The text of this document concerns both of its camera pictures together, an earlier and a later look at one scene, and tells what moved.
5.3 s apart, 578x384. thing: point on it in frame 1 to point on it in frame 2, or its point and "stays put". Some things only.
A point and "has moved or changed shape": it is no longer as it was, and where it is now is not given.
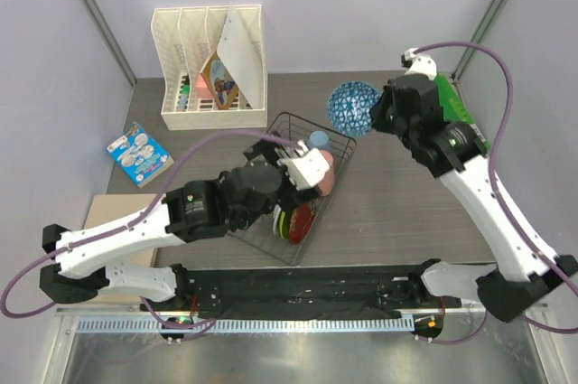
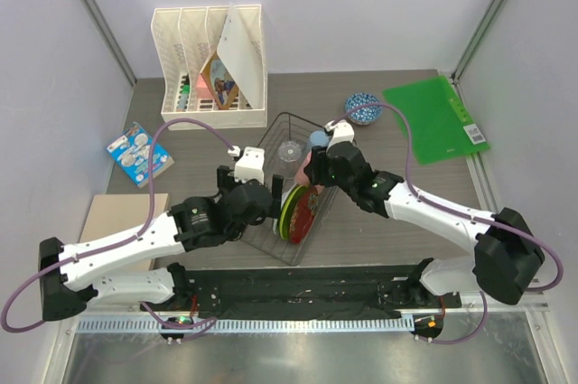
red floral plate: x=301 y=220 stays put
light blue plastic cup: x=319 y=138 stays put
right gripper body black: x=386 y=119 to x=323 y=173
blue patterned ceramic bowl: x=349 y=108 has moved or changed shape
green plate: x=284 y=224 stays put
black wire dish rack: x=285 y=231 stays put
